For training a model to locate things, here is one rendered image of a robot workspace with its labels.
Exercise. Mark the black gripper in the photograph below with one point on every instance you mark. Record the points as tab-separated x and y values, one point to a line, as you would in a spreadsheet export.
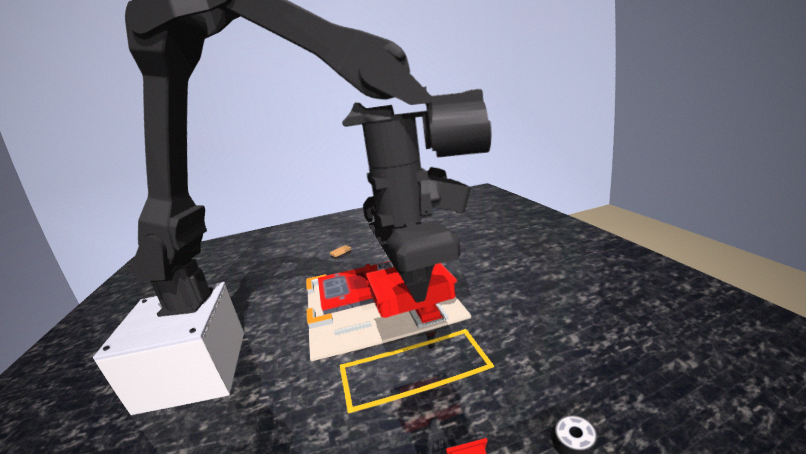
413	247

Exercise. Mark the tan flat bar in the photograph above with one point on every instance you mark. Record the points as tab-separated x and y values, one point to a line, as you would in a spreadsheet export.
340	251

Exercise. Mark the black toy wheel with white hub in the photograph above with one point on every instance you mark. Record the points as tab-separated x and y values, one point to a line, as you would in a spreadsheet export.
579	439

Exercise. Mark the yellow rectangular outline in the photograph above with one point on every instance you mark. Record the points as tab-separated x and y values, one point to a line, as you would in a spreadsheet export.
408	393

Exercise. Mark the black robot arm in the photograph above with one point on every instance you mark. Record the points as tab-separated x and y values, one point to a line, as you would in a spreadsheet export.
166	38

